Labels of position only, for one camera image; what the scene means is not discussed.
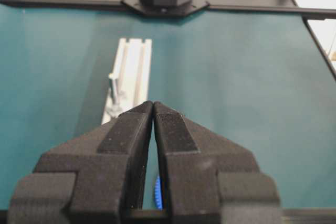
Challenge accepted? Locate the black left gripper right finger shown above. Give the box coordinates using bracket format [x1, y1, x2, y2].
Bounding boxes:
[153, 102, 282, 223]

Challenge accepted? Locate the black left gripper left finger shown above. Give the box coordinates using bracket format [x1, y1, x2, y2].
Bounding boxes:
[9, 101, 153, 223]

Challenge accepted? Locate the large blue plastic gear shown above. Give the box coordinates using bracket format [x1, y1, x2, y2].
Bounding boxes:
[153, 175, 163, 210]

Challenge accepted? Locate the silver aluminium extrusion rail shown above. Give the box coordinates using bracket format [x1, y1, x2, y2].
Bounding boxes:
[101, 38, 152, 124]

